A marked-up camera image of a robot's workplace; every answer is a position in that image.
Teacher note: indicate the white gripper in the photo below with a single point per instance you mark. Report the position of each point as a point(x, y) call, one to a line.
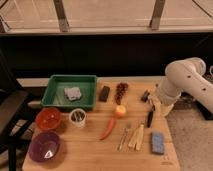
point(161, 109)

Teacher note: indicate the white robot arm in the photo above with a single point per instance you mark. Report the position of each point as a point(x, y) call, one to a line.
point(184, 76)

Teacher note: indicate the green plastic tray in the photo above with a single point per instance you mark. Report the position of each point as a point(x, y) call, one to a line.
point(54, 95)

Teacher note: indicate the grey sponge in tray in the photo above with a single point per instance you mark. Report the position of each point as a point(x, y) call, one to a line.
point(73, 93)

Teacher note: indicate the small black object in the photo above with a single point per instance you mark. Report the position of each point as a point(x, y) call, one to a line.
point(145, 95)

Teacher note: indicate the yellow red apple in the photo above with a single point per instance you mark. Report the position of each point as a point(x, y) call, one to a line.
point(120, 111)

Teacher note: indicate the dark red grape bunch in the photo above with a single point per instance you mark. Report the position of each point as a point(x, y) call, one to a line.
point(121, 89)

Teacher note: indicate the blue sponge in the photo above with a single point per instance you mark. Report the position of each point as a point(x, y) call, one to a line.
point(157, 141)

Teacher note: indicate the metal fork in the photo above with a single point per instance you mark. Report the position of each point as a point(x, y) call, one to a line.
point(126, 130)

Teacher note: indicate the wooden spatula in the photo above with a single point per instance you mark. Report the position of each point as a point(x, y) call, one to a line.
point(137, 138)

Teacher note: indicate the red chili pepper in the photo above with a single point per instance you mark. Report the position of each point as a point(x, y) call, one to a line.
point(108, 129)

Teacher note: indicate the black rectangular block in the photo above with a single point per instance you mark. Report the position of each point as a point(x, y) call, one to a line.
point(103, 96)

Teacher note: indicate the white cup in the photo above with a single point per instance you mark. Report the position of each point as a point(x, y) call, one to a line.
point(78, 117)

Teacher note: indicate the orange plastic bowl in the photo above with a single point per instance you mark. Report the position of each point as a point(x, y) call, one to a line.
point(48, 119)

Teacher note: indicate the purple plastic bowl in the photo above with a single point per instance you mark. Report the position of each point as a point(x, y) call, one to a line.
point(44, 146)

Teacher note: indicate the dark chair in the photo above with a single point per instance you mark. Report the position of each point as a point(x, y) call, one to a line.
point(13, 104)

